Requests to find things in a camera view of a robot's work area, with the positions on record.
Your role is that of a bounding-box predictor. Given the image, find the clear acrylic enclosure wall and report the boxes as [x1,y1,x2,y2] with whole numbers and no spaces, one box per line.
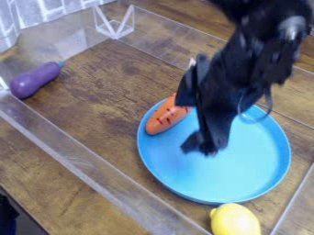
[0,0,314,235]

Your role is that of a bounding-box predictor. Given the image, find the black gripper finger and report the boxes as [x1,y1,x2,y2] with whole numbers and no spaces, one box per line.
[180,130,230,155]

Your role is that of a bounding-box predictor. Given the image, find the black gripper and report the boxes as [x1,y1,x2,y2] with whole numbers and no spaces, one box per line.
[175,33,297,132]

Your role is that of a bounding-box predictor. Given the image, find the blue round tray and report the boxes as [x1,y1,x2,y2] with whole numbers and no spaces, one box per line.
[138,106,291,205]

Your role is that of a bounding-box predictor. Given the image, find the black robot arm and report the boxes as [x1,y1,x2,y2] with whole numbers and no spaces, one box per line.
[175,0,313,154]

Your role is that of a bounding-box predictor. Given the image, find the orange toy carrot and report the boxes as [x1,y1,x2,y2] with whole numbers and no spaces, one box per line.
[144,94,191,135]

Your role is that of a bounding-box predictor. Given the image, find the yellow toy lemon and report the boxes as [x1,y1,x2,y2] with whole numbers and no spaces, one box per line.
[210,203,262,235]

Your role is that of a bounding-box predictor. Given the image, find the purple toy eggplant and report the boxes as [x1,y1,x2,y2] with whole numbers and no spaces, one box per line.
[9,62,64,99]

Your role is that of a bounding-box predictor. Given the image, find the white grey curtain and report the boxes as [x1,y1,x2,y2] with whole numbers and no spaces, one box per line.
[0,0,115,53]

